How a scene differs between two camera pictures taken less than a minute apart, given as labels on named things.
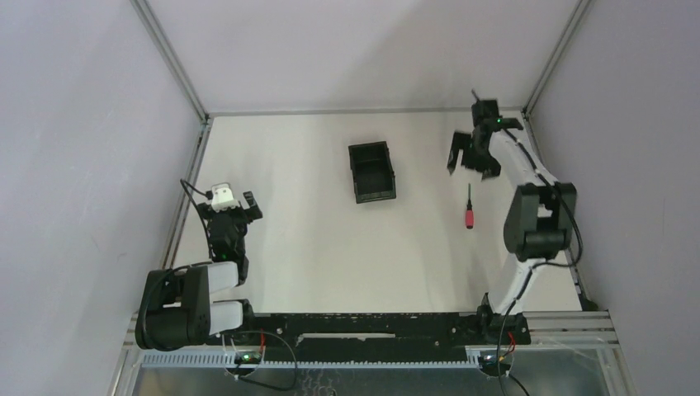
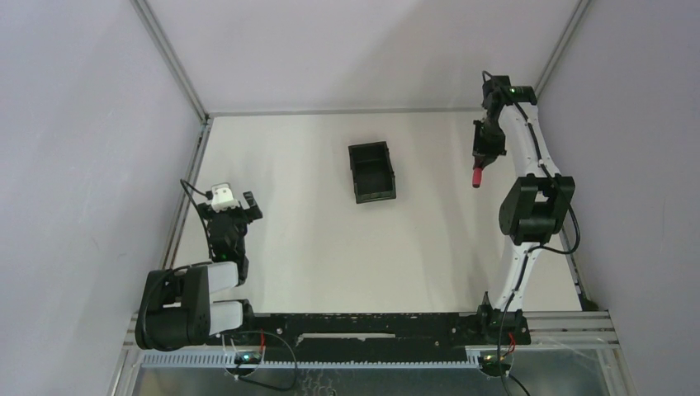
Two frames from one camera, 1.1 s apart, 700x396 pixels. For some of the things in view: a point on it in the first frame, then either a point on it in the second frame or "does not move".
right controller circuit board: (489, 365) does not move
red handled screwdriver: (470, 215) → (477, 177)
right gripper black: (491, 167) → (487, 153)
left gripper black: (230, 214) does not move
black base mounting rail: (383, 332) does not move
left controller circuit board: (248, 357) does not move
